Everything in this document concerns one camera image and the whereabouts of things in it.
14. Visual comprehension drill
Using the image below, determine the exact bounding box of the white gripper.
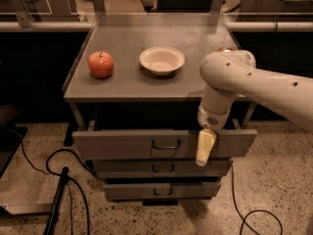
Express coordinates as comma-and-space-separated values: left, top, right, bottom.
196, 106, 229, 166

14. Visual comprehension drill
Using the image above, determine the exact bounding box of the grey top drawer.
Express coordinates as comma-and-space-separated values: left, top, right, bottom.
72, 129, 257, 161

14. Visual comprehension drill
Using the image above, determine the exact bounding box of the grey drawer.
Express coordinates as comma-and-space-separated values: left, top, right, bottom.
104, 182, 220, 201
72, 129, 257, 161
93, 159, 232, 178

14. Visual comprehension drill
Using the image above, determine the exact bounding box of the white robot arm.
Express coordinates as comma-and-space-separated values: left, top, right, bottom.
196, 50, 313, 166

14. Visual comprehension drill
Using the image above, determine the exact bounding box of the grey drawer cabinet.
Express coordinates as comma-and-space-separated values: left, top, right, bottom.
63, 13, 268, 208

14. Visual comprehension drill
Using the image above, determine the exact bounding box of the grey bottom drawer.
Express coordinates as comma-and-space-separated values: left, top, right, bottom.
104, 182, 220, 201

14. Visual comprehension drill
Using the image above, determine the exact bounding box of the grey middle drawer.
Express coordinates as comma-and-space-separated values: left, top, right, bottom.
93, 159, 232, 178

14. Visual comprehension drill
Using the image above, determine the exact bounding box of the white bowl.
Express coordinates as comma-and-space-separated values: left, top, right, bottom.
139, 46, 185, 75

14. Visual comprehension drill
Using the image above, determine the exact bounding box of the red apple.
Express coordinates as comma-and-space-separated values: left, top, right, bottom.
88, 51, 114, 78

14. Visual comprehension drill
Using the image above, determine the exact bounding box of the black bar stand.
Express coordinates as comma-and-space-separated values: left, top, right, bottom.
44, 166, 68, 235

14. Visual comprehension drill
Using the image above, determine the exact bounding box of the dark equipment base left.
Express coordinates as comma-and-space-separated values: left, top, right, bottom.
0, 105, 27, 178

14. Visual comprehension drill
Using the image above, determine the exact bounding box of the black floor cable right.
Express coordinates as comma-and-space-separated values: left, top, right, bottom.
230, 165, 284, 235

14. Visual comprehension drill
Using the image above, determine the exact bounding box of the black floor cable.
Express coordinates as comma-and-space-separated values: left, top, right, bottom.
230, 165, 284, 235
9, 129, 99, 235

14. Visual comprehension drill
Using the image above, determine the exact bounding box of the white horizontal rail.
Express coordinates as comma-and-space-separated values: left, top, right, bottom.
0, 21, 313, 32

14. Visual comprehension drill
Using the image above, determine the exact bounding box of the black floor cable left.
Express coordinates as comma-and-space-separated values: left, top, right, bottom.
9, 129, 99, 235

